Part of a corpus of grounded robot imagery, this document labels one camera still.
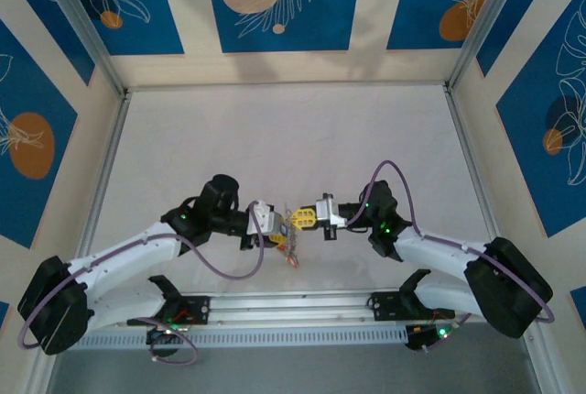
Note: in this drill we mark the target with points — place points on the perforated metal key holder plate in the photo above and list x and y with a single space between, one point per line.
289 243

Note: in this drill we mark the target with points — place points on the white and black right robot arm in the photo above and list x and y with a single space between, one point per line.
439 252

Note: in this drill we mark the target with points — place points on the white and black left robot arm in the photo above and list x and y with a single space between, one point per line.
123 252

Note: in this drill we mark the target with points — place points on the red key tag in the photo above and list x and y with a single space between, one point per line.
291 262

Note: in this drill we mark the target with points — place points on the aluminium mounting rail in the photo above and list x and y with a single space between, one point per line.
293 304

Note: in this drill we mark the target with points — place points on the aluminium table side rail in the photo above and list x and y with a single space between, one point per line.
471 165
110 156

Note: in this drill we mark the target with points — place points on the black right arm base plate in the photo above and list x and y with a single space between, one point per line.
384 304

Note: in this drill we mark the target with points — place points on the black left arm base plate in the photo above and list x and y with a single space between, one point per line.
197 309

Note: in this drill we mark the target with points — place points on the aluminium frame post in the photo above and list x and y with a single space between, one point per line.
82 27
485 23

